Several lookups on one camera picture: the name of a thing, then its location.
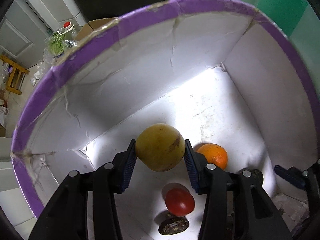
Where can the white door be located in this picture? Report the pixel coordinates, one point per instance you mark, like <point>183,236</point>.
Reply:
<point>20,30</point>

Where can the bagged green vegetables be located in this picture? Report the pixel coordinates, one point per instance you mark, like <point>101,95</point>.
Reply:
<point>56,43</point>

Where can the purple rimmed white cardboard box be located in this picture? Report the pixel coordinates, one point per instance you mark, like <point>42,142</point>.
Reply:
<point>175,67</point>

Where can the yellow round fruit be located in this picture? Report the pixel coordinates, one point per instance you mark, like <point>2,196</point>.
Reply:
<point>160,147</point>

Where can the clear plastic bags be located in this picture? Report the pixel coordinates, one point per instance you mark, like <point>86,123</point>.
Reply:
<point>42,67</point>

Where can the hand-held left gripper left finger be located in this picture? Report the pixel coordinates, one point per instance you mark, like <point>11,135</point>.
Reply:
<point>127,167</point>

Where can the green white checked tablecloth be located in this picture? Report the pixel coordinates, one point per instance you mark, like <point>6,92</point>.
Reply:
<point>262,5</point>

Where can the brown cardboard box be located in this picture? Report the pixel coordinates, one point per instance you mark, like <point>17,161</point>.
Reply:
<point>96,26</point>

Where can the small round orange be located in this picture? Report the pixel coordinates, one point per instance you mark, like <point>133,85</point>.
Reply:
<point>213,155</point>

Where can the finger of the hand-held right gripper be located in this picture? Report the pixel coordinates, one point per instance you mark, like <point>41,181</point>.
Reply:
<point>290,176</point>

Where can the dark water chestnut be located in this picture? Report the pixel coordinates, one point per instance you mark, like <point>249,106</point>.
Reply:
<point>257,177</point>
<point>173,226</point>

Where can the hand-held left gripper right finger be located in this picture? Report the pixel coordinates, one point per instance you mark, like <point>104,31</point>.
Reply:
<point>191,167</point>

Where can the yellow wooden stool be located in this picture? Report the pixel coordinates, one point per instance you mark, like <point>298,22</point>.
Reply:
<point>15,76</point>

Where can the red oval tomato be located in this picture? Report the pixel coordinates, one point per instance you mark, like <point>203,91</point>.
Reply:
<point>180,201</point>

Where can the plastic bottle with red cap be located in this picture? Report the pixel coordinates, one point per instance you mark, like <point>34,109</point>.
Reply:
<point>67,30</point>

